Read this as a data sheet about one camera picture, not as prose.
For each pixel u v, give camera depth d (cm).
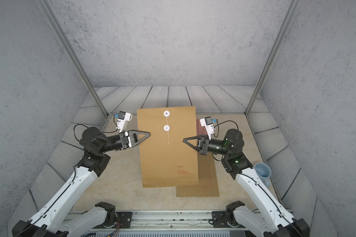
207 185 84
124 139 54
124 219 73
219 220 71
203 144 56
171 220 74
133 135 57
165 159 61
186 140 61
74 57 88
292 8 71
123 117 57
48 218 39
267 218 39
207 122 57
